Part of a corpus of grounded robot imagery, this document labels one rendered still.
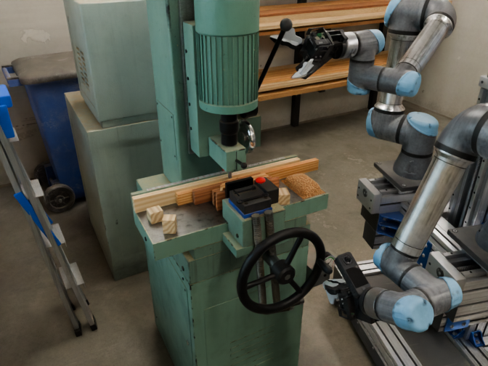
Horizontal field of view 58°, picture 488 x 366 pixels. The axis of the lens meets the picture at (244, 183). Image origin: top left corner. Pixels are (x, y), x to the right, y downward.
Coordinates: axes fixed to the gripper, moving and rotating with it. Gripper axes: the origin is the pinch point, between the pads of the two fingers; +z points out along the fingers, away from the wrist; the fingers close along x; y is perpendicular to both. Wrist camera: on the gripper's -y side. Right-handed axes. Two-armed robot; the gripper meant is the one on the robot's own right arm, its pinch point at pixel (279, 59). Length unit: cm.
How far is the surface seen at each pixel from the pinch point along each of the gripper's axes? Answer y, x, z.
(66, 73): -131, -115, 41
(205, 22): 7.1, -9.2, 20.5
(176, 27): -9.4, -24.2, 21.2
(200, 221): -32, 30, 29
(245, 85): -4.0, 4.2, 11.4
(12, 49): -164, -168, 66
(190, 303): -53, 48, 35
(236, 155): -24.2, 14.6, 12.8
